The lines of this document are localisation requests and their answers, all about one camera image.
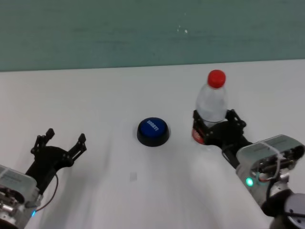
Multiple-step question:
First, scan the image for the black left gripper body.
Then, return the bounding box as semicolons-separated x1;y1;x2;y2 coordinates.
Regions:
25;145;74;194

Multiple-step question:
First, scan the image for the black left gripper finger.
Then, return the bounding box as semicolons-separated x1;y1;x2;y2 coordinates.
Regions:
67;133;87;166
30;128;55;154

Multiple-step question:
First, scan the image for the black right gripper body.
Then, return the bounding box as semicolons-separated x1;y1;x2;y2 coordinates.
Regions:
204;120;254;167

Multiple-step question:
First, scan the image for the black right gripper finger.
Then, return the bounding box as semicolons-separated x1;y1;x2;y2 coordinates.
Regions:
225;108;246;129
192;109;211;138

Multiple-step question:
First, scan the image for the clear water bottle red cap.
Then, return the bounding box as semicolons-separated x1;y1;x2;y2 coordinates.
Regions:
192;69;228;145

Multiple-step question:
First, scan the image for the blue push button black base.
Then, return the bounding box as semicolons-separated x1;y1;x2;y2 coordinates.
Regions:
137;117;170;147

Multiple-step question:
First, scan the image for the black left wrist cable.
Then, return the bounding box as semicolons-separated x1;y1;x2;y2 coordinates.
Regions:
35;174;59;212

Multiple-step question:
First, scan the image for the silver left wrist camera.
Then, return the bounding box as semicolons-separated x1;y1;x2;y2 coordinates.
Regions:
0;164;38;192

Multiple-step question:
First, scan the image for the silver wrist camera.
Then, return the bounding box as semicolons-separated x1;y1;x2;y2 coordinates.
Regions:
0;164;38;192
238;135;305;172

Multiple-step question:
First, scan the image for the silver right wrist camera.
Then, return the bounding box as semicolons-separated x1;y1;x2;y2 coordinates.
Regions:
238;135;305;172

